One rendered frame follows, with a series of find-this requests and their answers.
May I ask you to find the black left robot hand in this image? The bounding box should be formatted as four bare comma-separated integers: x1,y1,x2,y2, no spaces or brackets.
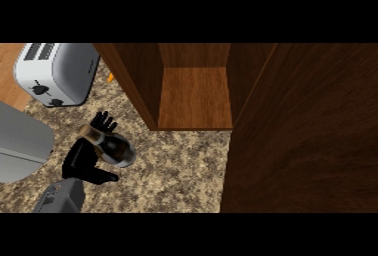
60,110,121,186

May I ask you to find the dark wine bottle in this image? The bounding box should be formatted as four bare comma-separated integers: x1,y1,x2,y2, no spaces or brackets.
78,124,137,169

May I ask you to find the brown wooden cabinet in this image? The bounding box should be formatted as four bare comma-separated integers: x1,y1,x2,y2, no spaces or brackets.
91,42,277,132

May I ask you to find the brown wooden cabinet door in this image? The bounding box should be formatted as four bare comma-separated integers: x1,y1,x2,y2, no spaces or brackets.
218,42,378,214

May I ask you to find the silver toaster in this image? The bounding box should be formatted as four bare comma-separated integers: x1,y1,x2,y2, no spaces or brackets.
13,42,102,108

